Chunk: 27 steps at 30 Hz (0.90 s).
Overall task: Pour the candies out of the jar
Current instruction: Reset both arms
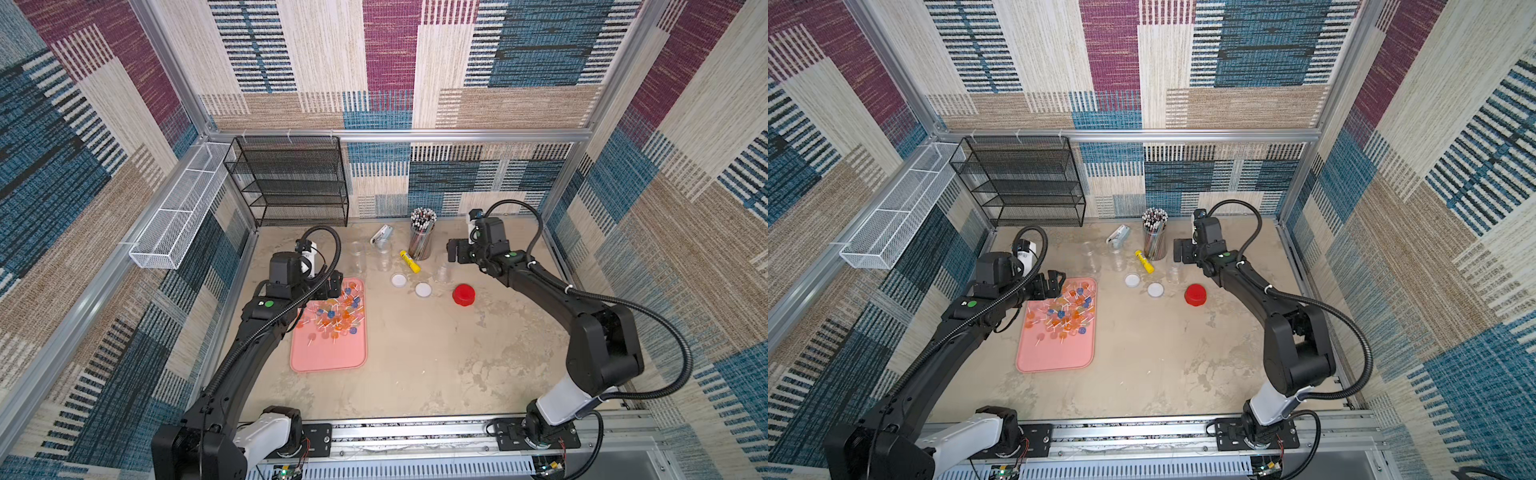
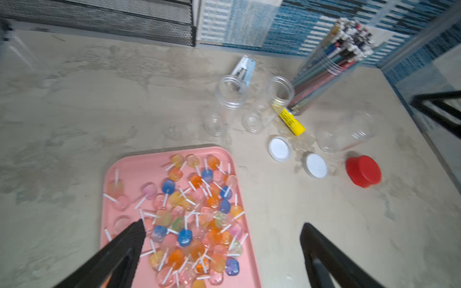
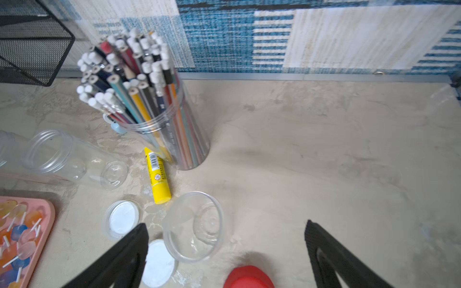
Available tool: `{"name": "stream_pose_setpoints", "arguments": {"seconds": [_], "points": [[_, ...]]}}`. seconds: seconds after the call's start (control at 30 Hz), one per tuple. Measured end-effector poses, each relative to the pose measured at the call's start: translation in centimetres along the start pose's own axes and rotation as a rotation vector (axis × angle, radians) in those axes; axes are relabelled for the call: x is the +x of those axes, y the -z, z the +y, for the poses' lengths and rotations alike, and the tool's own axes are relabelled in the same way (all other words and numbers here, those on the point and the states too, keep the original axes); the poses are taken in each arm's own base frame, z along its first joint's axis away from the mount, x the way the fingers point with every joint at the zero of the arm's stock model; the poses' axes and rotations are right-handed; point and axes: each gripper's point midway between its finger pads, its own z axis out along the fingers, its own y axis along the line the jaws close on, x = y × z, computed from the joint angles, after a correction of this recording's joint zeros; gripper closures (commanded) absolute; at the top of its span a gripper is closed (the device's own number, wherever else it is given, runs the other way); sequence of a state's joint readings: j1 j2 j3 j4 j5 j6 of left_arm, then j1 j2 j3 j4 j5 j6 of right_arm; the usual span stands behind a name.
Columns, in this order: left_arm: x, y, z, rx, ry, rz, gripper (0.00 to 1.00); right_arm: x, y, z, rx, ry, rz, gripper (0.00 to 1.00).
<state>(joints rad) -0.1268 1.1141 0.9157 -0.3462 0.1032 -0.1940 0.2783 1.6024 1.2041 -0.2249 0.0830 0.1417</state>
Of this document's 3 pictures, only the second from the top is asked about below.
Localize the translucent white jar lid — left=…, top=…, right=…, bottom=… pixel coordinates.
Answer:
left=268, top=136, right=291, bottom=163

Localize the blue lollipop candy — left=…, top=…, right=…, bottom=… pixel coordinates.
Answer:
left=178, top=229, right=193, bottom=247

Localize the black wire shelf rack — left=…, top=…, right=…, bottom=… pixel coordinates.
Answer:
left=1, top=0, right=196, bottom=47

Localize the clear cup of pencils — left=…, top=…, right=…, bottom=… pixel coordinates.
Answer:
left=288, top=18, right=375, bottom=115

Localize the pink plastic tray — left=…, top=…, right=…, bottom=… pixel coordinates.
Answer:
left=100, top=146, right=261, bottom=288

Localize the pink lollipop candy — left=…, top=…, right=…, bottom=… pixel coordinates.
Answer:
left=134, top=182, right=157, bottom=210

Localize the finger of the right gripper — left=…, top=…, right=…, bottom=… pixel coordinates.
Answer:
left=410, top=91, right=461, bottom=139

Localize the grey stapler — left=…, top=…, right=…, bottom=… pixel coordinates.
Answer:
left=231, top=55, right=256, bottom=87

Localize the clear candy jar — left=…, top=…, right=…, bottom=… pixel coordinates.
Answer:
left=204, top=75, right=248, bottom=137

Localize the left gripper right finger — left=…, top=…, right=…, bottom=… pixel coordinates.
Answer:
left=300, top=223, right=382, bottom=288

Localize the red lid candy jar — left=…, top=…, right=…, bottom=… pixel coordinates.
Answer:
left=315, top=110, right=377, bottom=153

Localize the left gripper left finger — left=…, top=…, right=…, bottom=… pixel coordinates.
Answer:
left=56, top=220, right=146, bottom=288

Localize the white lid candy jar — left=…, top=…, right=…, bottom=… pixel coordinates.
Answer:
left=243, top=76, right=295, bottom=134

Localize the orange lollipop candy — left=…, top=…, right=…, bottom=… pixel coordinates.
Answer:
left=168, top=249, right=186, bottom=271

